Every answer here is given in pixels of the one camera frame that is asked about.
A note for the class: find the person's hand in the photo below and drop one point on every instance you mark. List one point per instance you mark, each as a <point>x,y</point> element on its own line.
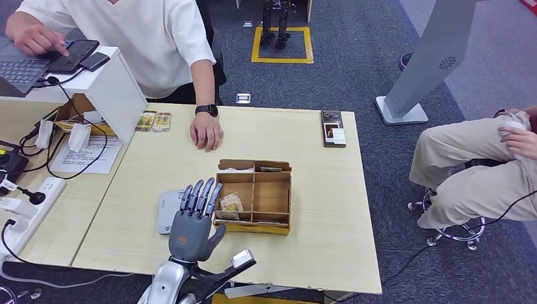
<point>517,111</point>
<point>524,144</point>

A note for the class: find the person's left hand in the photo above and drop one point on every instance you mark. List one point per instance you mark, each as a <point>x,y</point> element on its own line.
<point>206,132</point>

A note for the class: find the person's right hand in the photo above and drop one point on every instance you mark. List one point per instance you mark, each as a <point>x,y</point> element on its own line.
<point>35,40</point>

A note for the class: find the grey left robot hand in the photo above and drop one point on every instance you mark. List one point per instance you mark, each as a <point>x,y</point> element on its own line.
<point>191,235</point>

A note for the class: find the white handheld object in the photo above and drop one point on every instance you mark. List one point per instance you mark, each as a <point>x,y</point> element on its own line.
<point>512,125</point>

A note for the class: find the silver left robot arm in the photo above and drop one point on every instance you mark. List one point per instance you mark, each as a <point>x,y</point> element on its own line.
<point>165,283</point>

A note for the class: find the person's left forearm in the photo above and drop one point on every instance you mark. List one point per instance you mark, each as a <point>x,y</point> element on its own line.
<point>203,84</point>

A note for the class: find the grey card reader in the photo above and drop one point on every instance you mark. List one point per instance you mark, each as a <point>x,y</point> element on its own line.
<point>165,214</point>

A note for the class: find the yellow printed card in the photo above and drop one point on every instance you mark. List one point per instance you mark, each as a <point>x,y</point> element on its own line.
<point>146,121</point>
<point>161,122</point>

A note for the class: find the person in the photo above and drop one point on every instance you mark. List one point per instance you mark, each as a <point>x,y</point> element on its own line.
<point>126,38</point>
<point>465,147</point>

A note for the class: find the dark card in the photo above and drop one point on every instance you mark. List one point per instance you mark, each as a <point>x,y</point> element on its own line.
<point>270,170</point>

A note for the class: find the black wristband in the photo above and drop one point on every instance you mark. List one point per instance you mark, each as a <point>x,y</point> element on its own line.
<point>498,112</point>

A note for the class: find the black wristwatch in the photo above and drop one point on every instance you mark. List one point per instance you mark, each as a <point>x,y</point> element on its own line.
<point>206,110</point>

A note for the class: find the grey laptop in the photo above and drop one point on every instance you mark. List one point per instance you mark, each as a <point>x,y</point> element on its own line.
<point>21,71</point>

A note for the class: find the large black smartphone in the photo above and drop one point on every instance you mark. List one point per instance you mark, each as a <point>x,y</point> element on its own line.
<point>79,52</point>

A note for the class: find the white paper slips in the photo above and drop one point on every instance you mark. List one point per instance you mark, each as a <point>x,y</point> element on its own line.
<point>235,171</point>

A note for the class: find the silver floor socket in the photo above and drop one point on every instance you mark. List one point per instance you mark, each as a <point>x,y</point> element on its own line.
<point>247,24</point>
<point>243,98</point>

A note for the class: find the white cards stack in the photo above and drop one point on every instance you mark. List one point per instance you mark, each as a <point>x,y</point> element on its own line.
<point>239,223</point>

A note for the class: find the black office chair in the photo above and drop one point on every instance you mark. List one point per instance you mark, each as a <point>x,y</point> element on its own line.
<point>220,77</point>

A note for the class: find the open cardboard box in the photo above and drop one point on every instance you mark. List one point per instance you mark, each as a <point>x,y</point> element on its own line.
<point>69,111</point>

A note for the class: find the wooden compartment box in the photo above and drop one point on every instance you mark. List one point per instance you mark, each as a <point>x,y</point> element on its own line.
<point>270,197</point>

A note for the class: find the white desk riser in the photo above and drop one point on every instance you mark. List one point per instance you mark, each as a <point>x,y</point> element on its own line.
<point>109,90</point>

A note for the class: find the yellow board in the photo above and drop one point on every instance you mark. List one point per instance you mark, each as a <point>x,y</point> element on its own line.
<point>251,300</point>

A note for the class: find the grey kiosk stand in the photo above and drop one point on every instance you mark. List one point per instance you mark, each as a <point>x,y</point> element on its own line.
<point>432,54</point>

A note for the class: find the red object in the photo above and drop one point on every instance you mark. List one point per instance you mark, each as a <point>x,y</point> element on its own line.
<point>530,5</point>

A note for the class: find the chrome wheeled stool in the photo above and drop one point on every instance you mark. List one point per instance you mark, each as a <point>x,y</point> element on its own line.
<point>457,233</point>

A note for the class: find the black robot legs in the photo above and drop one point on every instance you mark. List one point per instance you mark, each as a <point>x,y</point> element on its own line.
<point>268,38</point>

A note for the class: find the dark round base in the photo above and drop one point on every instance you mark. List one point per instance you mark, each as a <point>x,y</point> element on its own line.
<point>403,61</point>

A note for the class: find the printed paper sheet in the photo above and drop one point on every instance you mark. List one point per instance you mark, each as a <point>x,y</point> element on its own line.
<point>84,159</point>

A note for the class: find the brown smartphone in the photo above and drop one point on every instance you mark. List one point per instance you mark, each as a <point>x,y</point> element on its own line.
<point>333,130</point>

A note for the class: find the black controller device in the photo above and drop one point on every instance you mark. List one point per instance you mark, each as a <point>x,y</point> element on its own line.
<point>12,165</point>

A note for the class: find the white power strip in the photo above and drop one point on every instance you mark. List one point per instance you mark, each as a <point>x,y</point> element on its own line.
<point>48,195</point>

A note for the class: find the black power plug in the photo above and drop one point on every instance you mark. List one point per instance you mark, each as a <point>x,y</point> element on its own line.
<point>37,197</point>

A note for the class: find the white charger plug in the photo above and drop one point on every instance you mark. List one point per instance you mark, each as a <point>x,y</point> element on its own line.
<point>19,207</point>

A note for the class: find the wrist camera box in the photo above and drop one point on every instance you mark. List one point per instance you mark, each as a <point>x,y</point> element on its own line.
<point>243,258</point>

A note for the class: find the white table bracket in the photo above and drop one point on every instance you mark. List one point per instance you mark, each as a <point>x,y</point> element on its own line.
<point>268,289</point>

